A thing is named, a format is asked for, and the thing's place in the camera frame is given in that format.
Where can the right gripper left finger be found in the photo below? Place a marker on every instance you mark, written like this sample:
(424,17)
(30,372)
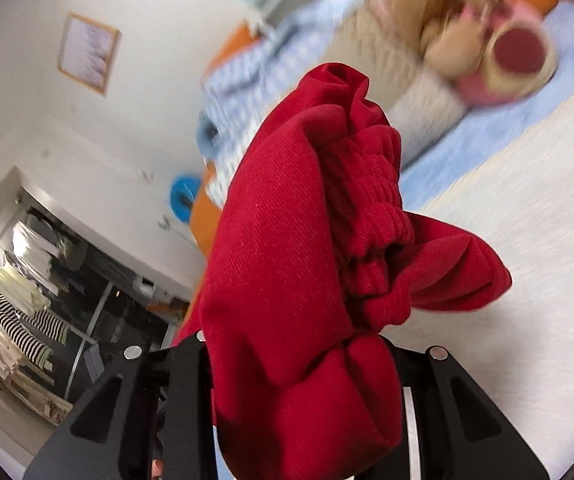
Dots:
(138,401)

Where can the blue gingham blanket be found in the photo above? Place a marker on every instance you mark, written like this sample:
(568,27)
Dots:
(241,92)

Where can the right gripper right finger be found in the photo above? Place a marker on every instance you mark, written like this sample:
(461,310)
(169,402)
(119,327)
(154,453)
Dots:
(451,427)

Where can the white daisy bedspread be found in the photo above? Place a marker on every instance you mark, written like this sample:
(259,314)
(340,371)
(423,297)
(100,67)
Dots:
(520,348)

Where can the beige patchwork pillow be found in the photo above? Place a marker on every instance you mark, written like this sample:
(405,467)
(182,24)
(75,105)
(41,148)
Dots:
(417,102)

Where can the red garment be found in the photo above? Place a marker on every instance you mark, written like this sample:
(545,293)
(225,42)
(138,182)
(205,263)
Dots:
(314,254)

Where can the pink strawberry bear plush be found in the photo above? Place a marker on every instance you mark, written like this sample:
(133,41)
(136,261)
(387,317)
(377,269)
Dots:
(518,57)

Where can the light blue bed sheet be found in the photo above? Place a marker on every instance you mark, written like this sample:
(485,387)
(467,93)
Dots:
(486,131)

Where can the open wardrobe with clothes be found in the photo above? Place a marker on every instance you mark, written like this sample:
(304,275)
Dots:
(63,302)

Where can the brown plush toy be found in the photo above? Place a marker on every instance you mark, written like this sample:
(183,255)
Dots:
(448,35)

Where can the wood framed picture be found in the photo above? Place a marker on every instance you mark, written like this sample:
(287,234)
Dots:
(87,51)

